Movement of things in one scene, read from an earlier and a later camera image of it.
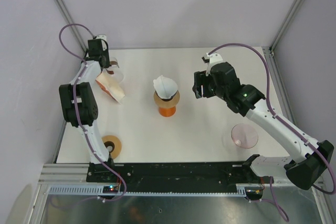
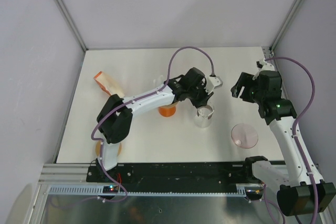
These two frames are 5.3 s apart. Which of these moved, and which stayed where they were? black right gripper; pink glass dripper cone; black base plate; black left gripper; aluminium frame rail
Moved: black right gripper; black left gripper
Stayed: pink glass dripper cone; black base plate; aluminium frame rail
